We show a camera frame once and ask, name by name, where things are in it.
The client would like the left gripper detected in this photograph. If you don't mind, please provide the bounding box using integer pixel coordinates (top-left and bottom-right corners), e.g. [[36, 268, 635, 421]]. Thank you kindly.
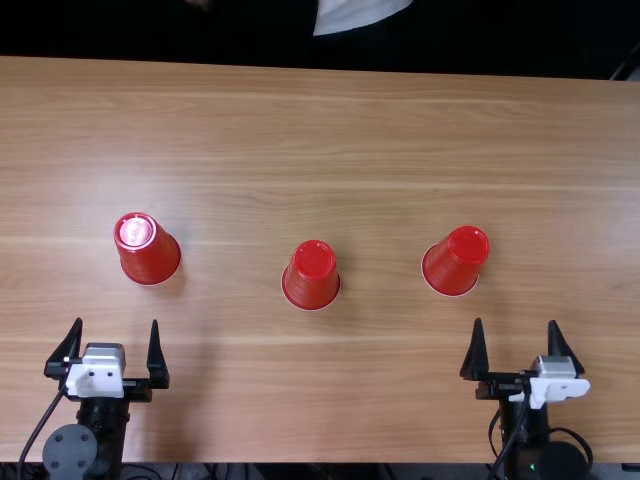
[[43, 317, 170, 403]]

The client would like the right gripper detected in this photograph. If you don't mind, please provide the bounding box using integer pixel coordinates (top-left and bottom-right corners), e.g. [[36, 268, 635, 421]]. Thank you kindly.
[[459, 317, 586, 401]]

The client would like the red cup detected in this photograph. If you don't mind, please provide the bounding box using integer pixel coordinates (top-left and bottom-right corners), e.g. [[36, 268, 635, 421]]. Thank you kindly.
[[112, 211, 182, 287], [280, 239, 342, 312], [420, 225, 492, 298]]

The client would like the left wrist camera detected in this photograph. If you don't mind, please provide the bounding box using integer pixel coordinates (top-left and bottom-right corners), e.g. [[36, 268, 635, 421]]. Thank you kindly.
[[64, 342, 126, 400]]

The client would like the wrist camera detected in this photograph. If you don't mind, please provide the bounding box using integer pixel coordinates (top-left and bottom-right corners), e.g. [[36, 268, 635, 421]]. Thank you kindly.
[[507, 354, 592, 409], [64, 342, 126, 400]]

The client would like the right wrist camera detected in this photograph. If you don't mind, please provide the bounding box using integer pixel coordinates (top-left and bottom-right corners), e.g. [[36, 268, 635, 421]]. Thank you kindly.
[[507, 354, 592, 409]]

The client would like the black cable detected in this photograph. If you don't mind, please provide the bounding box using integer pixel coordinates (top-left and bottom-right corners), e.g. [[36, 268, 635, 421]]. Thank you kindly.
[[547, 426, 596, 471], [487, 408, 505, 459], [16, 384, 69, 480]]

